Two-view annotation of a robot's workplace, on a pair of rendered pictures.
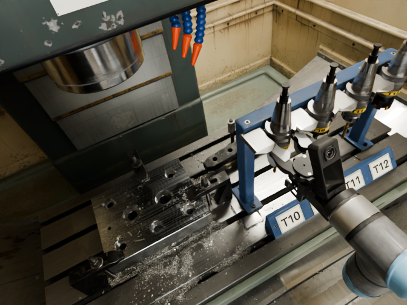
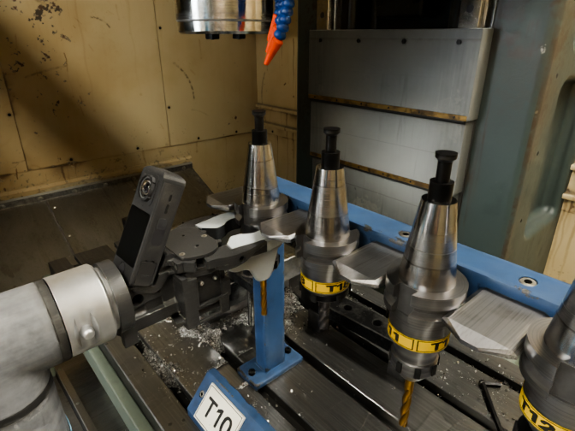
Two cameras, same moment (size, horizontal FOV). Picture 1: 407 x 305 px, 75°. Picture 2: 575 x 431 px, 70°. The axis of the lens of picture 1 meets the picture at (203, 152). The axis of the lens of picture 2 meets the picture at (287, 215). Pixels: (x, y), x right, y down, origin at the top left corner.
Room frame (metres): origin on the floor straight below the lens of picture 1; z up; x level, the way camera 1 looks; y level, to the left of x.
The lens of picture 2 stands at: (0.23, -0.60, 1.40)
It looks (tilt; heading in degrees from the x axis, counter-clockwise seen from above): 24 degrees down; 67
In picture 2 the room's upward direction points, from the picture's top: straight up
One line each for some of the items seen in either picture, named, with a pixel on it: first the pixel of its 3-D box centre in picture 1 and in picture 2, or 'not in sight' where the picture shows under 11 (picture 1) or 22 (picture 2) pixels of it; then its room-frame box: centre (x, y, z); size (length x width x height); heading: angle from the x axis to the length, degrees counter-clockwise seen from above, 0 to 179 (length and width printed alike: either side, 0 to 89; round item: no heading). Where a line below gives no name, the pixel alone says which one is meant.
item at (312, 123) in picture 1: (301, 120); (290, 226); (0.40, -0.22, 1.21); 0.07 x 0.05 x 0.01; 18
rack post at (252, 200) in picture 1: (246, 170); (269, 291); (0.41, -0.10, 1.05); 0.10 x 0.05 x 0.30; 18
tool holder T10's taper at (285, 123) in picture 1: (281, 113); (260, 171); (0.38, -0.17, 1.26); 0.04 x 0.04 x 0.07
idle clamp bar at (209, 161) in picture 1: (237, 152); (361, 330); (0.58, -0.12, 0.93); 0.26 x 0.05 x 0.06; 113
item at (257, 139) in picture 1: (259, 141); (233, 198); (0.36, -0.12, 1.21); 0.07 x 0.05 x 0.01; 18
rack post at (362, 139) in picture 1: (369, 106); not in sight; (0.55, -0.52, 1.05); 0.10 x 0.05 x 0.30; 18
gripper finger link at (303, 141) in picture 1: (297, 143); (263, 256); (0.37, -0.21, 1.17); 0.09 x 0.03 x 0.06; 5
